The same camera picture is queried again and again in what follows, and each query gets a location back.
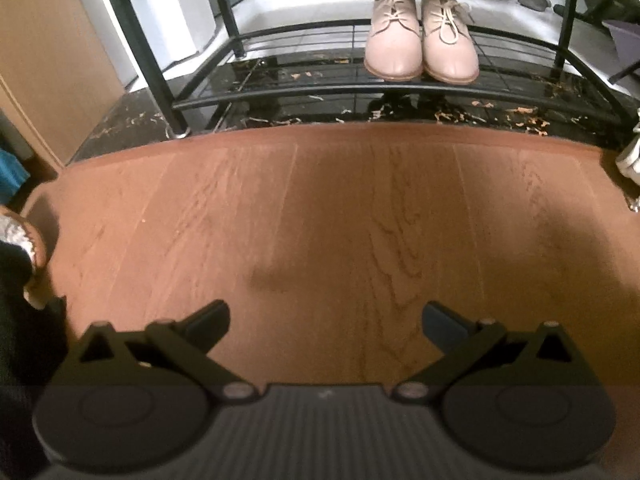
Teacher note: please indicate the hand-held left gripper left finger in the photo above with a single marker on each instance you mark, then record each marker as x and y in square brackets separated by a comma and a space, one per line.
[215, 316]

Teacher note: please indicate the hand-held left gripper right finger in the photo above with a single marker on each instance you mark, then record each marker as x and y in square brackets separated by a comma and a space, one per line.
[440, 322]

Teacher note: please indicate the white chunky sneaker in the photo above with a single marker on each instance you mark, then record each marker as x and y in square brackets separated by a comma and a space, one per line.
[631, 152]

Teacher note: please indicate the black metal shoe rack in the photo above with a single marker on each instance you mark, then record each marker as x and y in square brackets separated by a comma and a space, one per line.
[146, 45]

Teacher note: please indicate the person's black clothing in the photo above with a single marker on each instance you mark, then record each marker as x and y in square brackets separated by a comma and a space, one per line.
[22, 340]

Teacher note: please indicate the fluffy lined slipper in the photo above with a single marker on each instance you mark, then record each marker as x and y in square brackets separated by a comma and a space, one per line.
[22, 235]

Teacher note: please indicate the blue cloth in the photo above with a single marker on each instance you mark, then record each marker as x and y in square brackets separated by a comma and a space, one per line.
[12, 172]

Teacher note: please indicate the light wooden cabinet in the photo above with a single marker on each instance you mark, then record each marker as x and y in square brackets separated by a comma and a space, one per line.
[50, 60]

